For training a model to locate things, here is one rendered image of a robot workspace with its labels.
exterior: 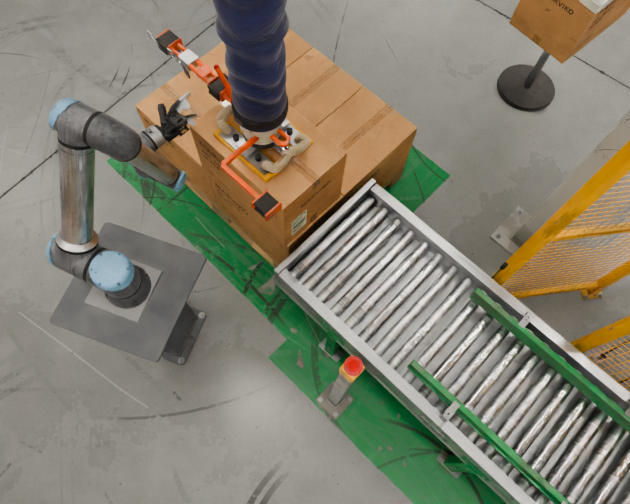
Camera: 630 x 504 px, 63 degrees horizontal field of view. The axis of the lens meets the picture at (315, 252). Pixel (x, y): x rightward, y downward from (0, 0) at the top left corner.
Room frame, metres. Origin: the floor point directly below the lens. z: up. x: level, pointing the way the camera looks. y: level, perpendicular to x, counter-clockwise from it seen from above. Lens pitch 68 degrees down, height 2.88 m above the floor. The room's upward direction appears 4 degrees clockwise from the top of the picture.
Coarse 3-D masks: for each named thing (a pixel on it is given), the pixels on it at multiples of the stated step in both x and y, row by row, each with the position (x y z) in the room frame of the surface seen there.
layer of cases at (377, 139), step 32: (288, 32) 2.35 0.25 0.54; (224, 64) 2.08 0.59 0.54; (288, 64) 2.11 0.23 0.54; (320, 64) 2.13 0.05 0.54; (160, 96) 1.82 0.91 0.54; (192, 96) 1.84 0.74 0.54; (288, 96) 1.89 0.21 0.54; (320, 96) 1.90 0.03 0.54; (352, 96) 1.92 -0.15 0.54; (320, 128) 1.69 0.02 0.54; (352, 128) 1.70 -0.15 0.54; (384, 128) 1.72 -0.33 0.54; (416, 128) 1.73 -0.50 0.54; (192, 160) 1.45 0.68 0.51; (352, 160) 1.50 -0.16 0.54; (384, 160) 1.53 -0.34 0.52; (224, 192) 1.29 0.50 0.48; (352, 192) 1.34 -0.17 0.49; (256, 224) 1.14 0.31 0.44; (320, 224) 1.16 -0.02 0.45
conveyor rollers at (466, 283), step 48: (384, 240) 1.05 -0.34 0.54; (336, 288) 0.79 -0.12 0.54; (384, 288) 0.80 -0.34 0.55; (432, 288) 0.82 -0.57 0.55; (384, 336) 0.57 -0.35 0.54; (480, 384) 0.38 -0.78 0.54; (528, 432) 0.19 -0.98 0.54; (624, 432) 0.22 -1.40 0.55; (528, 480) 0.00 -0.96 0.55; (576, 480) 0.02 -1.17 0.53
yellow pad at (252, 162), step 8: (232, 128) 1.35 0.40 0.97; (216, 136) 1.30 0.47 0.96; (224, 136) 1.30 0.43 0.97; (232, 136) 1.29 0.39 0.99; (240, 136) 1.31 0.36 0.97; (224, 144) 1.27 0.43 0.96; (232, 144) 1.26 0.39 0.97; (232, 152) 1.23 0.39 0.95; (256, 152) 1.23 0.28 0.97; (264, 152) 1.24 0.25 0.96; (248, 160) 1.19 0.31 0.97; (256, 160) 1.19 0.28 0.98; (264, 160) 1.20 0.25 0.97; (272, 160) 1.20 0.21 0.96; (256, 168) 1.16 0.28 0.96; (264, 176) 1.12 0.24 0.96; (272, 176) 1.13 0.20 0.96
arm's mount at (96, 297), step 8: (136, 264) 0.75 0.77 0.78; (144, 264) 0.75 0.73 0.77; (152, 272) 0.72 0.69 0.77; (160, 272) 0.72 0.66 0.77; (152, 280) 0.68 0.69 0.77; (96, 288) 0.63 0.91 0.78; (152, 288) 0.65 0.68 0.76; (88, 296) 0.59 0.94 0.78; (96, 296) 0.59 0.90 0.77; (104, 296) 0.60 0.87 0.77; (88, 304) 0.56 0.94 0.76; (96, 304) 0.56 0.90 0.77; (104, 304) 0.56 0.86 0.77; (112, 304) 0.57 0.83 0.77; (144, 304) 0.58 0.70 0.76; (112, 312) 0.53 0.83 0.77; (120, 312) 0.54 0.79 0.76; (128, 312) 0.54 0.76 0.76; (136, 312) 0.54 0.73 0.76; (136, 320) 0.51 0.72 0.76
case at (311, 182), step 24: (216, 144) 1.27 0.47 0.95; (312, 144) 1.31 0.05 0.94; (336, 144) 1.32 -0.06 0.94; (216, 168) 1.27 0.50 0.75; (240, 168) 1.16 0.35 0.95; (288, 168) 1.18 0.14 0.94; (312, 168) 1.19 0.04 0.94; (336, 168) 1.23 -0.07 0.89; (240, 192) 1.17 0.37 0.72; (288, 192) 1.06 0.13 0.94; (312, 192) 1.11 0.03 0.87; (336, 192) 1.25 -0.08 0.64; (288, 216) 1.00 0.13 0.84; (312, 216) 1.12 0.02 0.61; (288, 240) 1.00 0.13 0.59
